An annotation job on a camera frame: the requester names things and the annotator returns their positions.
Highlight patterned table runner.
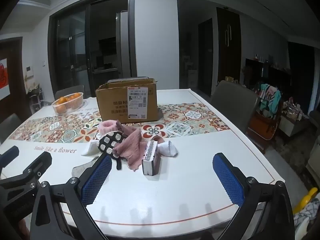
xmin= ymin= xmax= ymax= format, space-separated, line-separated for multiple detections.
xmin=7 ymin=102 xmax=230 ymax=143

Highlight white hallway boxes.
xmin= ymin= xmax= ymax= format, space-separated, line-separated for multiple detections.
xmin=184 ymin=55 xmax=198 ymax=88

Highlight yellow toy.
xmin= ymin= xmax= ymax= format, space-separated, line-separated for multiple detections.
xmin=292 ymin=187 xmax=318 ymax=214

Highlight dark sliding glass door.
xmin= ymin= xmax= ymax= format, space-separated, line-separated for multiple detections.
xmin=49 ymin=0 xmax=135 ymax=98

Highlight cluttered low table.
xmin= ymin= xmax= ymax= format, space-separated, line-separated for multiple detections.
xmin=279 ymin=97 xmax=310 ymax=137

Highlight grey dining chair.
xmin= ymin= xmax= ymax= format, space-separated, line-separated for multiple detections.
xmin=0 ymin=113 xmax=22 ymax=144
xmin=211 ymin=80 xmax=258 ymax=135
xmin=54 ymin=85 xmax=85 ymax=100

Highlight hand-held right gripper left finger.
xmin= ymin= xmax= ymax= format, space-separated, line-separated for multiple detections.
xmin=29 ymin=153 xmax=113 ymax=240

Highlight white patterned cloth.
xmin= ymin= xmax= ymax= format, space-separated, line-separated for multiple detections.
xmin=292 ymin=197 xmax=320 ymax=240

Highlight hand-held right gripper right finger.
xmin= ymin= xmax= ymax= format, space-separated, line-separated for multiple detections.
xmin=212 ymin=152 xmax=295 ymax=240

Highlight grey cloth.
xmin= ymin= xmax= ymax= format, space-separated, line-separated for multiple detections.
xmin=72 ymin=155 xmax=100 ymax=178

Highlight white fruit basket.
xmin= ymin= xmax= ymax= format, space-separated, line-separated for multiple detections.
xmin=52 ymin=92 xmax=84 ymax=115

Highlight small grey white box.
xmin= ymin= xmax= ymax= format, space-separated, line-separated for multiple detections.
xmin=142 ymin=140 xmax=160 ymax=176

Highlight pile of colourful clothes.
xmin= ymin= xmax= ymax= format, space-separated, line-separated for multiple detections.
xmin=259 ymin=84 xmax=282 ymax=118

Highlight dark tall cabinet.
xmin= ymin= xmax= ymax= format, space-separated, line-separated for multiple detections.
xmin=216 ymin=7 xmax=242 ymax=84

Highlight pink fuzzy sock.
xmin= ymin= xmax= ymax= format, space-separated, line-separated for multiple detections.
xmin=98 ymin=120 xmax=123 ymax=140

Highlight white storage rack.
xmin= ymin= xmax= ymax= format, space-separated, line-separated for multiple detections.
xmin=28 ymin=82 xmax=45 ymax=111

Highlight dark low cabinet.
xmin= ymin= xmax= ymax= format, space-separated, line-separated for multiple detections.
xmin=245 ymin=57 xmax=292 ymax=98

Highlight black white patterned sock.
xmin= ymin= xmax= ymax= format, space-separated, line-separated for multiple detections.
xmin=97 ymin=129 xmax=125 ymax=170

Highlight pink cloth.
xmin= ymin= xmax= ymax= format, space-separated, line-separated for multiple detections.
xmin=112 ymin=121 xmax=150 ymax=172

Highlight cardboard box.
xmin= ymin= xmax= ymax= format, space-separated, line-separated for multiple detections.
xmin=96 ymin=77 xmax=158 ymax=124

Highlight red wall poster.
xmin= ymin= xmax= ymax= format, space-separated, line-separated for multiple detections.
xmin=0 ymin=57 xmax=8 ymax=89

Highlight dark hallway door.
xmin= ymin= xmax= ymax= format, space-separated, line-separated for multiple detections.
xmin=198 ymin=18 xmax=213 ymax=97

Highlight brown wooden door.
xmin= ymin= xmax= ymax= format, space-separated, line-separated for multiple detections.
xmin=0 ymin=37 xmax=23 ymax=102

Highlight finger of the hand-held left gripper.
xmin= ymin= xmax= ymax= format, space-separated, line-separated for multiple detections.
xmin=0 ymin=152 xmax=52 ymax=198
xmin=0 ymin=145 xmax=19 ymax=170

